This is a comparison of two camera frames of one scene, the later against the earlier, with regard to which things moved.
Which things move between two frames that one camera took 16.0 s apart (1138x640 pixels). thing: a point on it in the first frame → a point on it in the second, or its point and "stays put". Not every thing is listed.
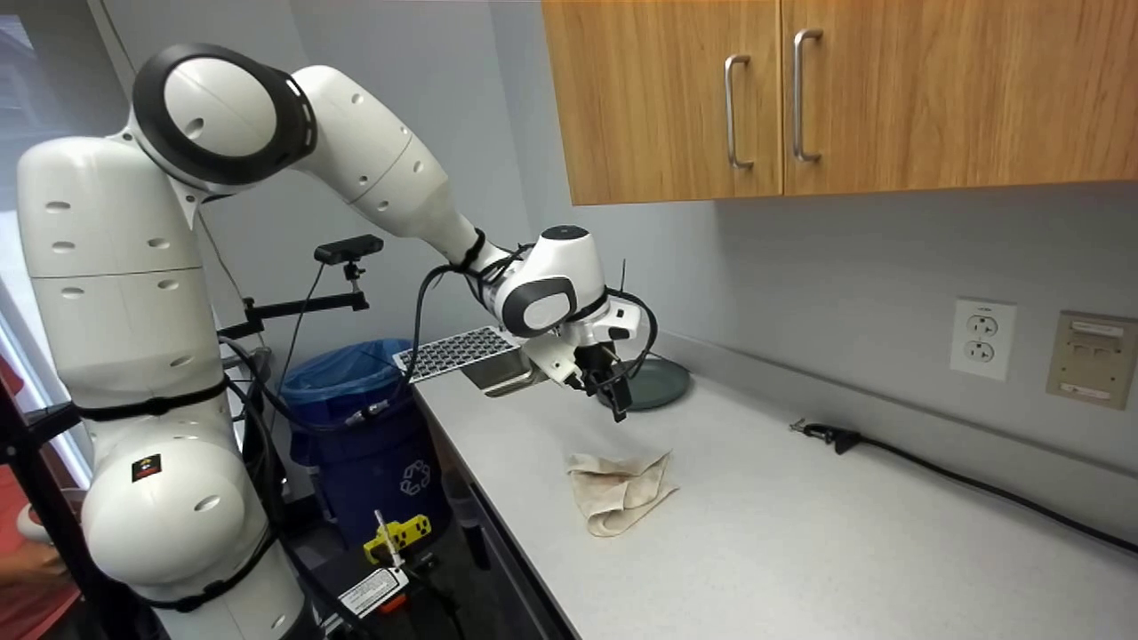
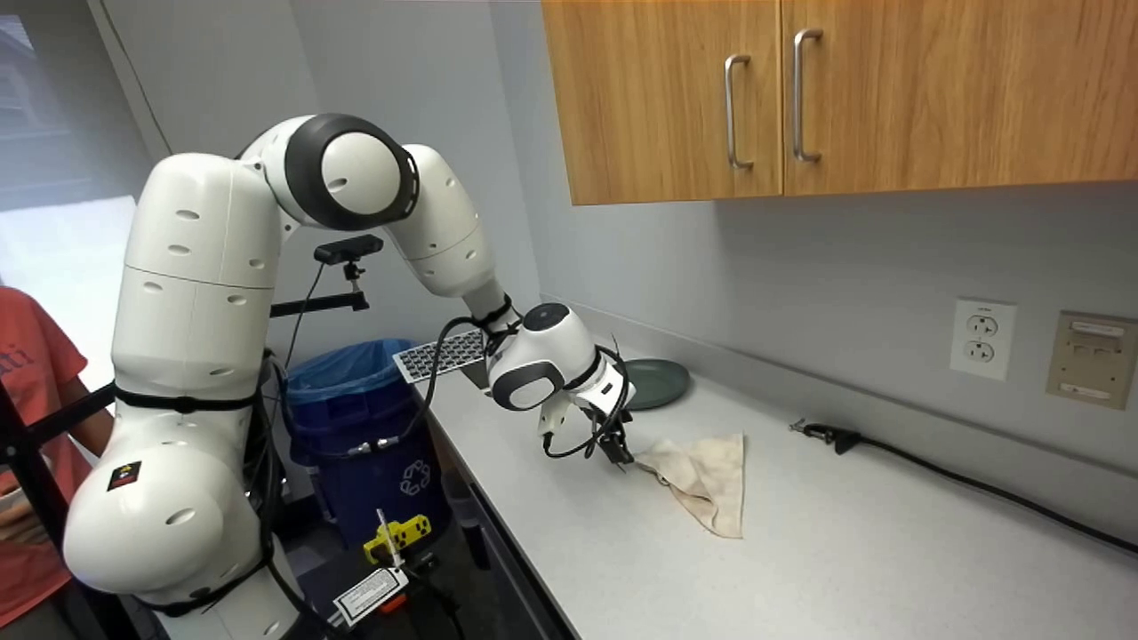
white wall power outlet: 983,338 stays put
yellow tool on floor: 401,535 stays put
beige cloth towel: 614,495 → 709,470
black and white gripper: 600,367 → 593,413
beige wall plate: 1092,356 stays put
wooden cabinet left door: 670,103 stays put
